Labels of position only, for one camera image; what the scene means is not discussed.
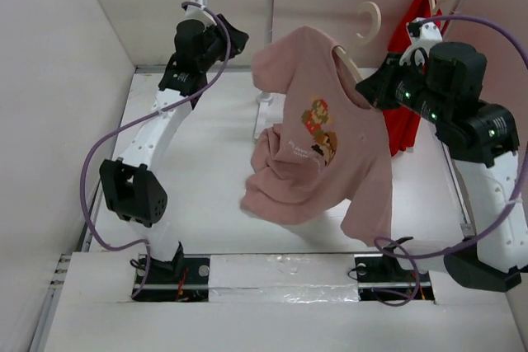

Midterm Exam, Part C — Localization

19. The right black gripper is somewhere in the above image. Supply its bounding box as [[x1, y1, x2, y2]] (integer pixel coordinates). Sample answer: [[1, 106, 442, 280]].
[[358, 49, 450, 125]]

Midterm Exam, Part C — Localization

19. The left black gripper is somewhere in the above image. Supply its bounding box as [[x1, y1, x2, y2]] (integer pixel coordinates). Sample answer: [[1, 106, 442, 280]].
[[197, 15, 248, 73]]

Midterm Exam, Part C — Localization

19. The pink t shirt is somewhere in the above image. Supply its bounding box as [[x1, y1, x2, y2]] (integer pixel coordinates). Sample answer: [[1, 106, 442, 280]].
[[240, 26, 393, 246]]

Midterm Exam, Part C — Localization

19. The beige wooden hanger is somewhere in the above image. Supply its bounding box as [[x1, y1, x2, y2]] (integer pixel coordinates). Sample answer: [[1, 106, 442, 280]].
[[332, 2, 382, 82]]

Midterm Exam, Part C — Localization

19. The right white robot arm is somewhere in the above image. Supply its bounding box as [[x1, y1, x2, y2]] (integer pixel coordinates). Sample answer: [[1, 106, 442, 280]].
[[356, 42, 527, 292]]

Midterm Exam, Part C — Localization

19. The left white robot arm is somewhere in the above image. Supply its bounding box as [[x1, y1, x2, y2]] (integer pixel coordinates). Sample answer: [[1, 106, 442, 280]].
[[99, 15, 248, 284]]

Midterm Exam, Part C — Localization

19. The red t shirt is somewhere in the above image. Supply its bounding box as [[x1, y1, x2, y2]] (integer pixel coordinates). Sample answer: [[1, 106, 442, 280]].
[[383, 0, 443, 157]]

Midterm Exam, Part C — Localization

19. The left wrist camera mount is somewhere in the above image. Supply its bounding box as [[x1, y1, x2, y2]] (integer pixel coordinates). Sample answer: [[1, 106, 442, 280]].
[[181, 0, 216, 27]]

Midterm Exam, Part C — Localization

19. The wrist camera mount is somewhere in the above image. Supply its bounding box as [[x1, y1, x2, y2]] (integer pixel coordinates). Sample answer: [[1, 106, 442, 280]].
[[181, 0, 216, 27], [399, 18, 442, 66]]

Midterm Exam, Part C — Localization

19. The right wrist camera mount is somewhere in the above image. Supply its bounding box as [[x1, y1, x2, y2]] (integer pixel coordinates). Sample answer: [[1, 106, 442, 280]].
[[399, 18, 442, 66]]

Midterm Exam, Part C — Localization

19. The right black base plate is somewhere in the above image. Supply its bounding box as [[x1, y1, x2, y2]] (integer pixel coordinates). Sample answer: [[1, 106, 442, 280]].
[[347, 253, 435, 304]]

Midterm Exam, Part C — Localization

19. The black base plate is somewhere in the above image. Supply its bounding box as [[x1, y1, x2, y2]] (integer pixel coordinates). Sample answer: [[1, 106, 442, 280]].
[[132, 255, 210, 303], [347, 253, 435, 304]]

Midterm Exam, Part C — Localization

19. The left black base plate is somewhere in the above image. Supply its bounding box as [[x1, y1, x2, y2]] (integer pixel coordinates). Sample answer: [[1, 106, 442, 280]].
[[132, 255, 210, 303]]

